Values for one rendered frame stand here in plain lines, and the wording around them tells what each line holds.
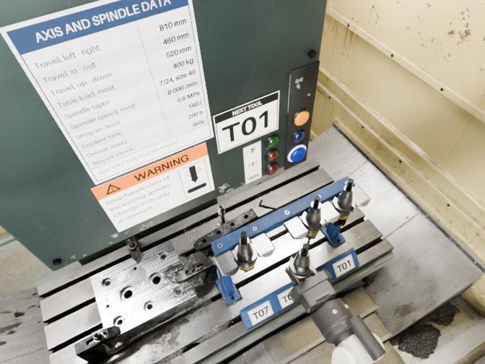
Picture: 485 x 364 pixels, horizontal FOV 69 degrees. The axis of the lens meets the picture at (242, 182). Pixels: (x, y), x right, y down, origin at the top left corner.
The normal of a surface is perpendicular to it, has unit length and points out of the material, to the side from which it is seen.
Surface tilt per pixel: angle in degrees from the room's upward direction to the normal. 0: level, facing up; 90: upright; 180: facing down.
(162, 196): 90
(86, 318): 0
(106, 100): 90
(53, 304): 0
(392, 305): 24
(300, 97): 90
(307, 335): 7
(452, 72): 90
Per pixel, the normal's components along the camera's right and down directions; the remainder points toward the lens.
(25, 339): 0.32, -0.72
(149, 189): 0.47, 0.69
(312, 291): -0.05, -0.62
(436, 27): -0.88, 0.40
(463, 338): -0.18, -0.79
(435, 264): -0.40, -0.39
